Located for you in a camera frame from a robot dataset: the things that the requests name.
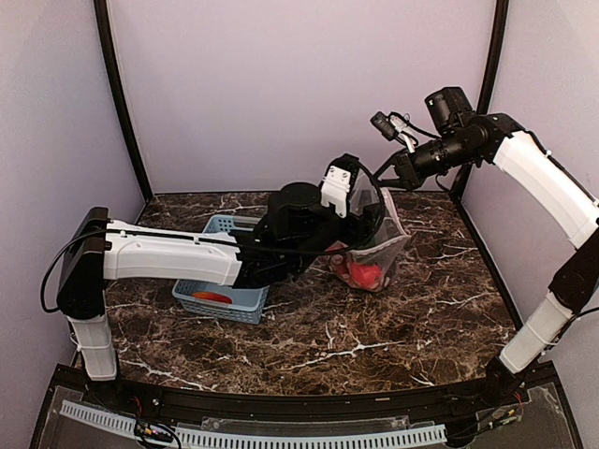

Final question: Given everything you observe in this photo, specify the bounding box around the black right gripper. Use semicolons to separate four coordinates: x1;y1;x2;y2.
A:
370;130;478;190

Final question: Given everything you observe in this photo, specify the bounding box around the red lychee bunch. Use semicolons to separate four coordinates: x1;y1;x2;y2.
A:
328;253;353;282

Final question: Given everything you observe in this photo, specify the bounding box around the clear zip top bag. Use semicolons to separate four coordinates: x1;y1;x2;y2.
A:
343;188;410;292

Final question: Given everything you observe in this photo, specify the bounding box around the red apple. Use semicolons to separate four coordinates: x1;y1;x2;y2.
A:
349;263;382;290

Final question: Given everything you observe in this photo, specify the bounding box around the orange red chili pepper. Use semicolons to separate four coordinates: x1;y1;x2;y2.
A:
192;292;233;304

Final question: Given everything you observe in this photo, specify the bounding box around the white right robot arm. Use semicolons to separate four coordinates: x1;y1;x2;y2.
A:
375;112;598;406

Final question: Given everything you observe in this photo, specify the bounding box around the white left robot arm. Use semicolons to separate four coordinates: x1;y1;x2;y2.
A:
43;206;383;408

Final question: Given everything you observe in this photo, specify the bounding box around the black motor box left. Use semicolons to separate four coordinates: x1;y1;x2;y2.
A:
267;181;321;239

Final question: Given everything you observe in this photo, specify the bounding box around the black motor box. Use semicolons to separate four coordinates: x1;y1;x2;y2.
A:
424;86;475;136
267;181;321;239

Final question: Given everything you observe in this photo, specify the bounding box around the black motor box right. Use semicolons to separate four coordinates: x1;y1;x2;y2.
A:
424;86;475;136

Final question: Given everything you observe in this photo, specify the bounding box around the blue perforated plastic basket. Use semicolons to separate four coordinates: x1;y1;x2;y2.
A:
172;214;269;325

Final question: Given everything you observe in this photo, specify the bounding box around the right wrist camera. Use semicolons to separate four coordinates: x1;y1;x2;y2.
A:
370;111;418;152

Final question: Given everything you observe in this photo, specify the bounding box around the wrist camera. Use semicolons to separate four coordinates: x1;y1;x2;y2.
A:
319;154;378;219
370;111;418;152

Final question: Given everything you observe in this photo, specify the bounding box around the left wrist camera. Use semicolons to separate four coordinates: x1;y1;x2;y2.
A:
319;154;378;219

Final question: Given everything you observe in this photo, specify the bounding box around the black enclosure frame post right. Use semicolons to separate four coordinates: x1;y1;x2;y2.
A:
448;0;510;202

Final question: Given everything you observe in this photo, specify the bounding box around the black enclosure frame post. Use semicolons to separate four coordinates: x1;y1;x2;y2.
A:
448;0;510;202
93;0;153;203

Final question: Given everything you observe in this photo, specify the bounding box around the black front rail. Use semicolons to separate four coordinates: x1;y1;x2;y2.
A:
51;363;555;435

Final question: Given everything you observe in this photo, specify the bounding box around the white slotted cable duct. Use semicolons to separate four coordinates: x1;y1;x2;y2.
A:
60;399;447;449

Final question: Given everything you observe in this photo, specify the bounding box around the black enclosure frame post left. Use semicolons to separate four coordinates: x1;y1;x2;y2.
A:
93;0;153;203

